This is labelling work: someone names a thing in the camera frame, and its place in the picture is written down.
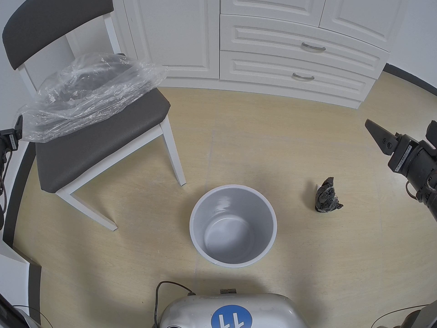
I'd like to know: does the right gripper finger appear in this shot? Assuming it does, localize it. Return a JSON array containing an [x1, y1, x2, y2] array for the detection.
[[365, 118, 399, 157]]

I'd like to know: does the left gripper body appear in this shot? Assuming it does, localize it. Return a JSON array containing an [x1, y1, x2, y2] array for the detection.
[[0, 128, 18, 165]]

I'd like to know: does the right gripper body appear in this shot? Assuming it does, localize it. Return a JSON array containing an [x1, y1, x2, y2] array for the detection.
[[388, 134, 437, 193]]

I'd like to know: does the clear plastic bag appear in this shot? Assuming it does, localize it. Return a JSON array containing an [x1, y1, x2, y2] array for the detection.
[[15, 53, 169, 144]]

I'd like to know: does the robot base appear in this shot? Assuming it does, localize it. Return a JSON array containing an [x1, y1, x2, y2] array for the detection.
[[160, 288, 308, 328]]

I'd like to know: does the white trash bin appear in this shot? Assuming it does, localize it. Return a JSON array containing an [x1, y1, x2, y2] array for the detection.
[[189, 184, 277, 268]]

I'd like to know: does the white chair grey seat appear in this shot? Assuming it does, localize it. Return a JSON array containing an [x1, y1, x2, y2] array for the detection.
[[2, 0, 187, 232]]

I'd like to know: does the white wardrobe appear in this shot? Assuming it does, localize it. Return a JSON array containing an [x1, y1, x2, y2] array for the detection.
[[109, 0, 407, 110]]

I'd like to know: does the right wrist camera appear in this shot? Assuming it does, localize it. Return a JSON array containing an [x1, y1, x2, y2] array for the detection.
[[426, 120, 437, 150]]

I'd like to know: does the black cable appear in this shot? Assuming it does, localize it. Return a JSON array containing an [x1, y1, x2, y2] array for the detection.
[[154, 280, 196, 328]]

